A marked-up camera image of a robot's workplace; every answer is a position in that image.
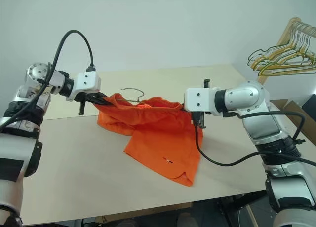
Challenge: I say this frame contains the orange shorts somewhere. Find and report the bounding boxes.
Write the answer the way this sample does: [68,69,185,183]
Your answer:
[97,93,204,188]

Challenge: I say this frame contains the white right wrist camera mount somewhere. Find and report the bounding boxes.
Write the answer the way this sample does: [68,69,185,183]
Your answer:
[184,86,222,117]

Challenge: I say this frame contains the bunch of wire hangers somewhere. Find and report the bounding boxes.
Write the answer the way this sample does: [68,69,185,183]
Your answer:
[251,21,316,73]

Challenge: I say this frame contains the light green wire hanger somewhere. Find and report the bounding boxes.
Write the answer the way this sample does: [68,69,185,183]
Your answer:
[257,27,316,77]

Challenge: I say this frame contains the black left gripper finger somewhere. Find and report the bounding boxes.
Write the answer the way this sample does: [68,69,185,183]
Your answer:
[88,99,115,107]
[91,92,111,101]

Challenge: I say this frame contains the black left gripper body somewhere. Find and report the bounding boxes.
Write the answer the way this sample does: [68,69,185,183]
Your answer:
[73,90,107,116]

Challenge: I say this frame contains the wooden clothes rack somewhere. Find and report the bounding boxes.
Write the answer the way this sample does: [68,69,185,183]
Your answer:
[256,16,316,85]

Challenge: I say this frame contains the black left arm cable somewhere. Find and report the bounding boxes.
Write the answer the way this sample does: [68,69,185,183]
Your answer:
[0,29,96,130]

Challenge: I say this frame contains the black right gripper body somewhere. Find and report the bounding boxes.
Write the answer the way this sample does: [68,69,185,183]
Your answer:
[198,78,211,129]

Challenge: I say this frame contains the dark green wire hanger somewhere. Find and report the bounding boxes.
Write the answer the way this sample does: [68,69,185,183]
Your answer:
[247,44,316,68]

